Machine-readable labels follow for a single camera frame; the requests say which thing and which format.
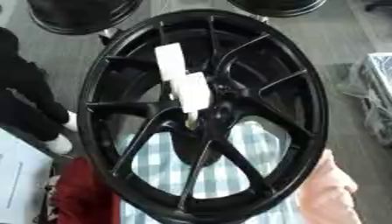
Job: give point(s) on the black round wheel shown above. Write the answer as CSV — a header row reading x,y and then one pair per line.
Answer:
x,y
76,14
275,7

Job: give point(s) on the red cloth bag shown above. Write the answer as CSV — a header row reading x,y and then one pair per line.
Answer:
x,y
84,192

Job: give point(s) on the pale flat board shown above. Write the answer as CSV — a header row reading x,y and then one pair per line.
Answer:
x,y
23,178

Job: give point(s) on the black spoked wheel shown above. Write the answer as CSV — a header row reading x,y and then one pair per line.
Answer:
x,y
301,116

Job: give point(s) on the person's hand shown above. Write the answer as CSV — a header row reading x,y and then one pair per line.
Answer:
x,y
326,192

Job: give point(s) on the clear plastic wrapped package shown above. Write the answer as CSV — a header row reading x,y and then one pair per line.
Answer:
x,y
375,96

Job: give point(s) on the person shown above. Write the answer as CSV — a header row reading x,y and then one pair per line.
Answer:
x,y
25,96

